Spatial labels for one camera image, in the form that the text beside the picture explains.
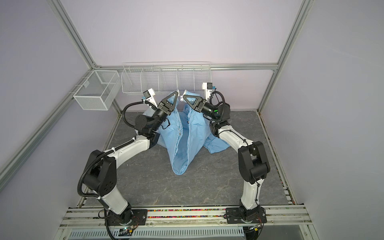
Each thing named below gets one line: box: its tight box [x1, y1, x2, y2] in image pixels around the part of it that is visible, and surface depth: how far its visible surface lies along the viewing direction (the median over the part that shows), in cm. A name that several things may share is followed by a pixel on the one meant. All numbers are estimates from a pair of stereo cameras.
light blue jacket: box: [156, 92, 231, 176], surface depth 77 cm
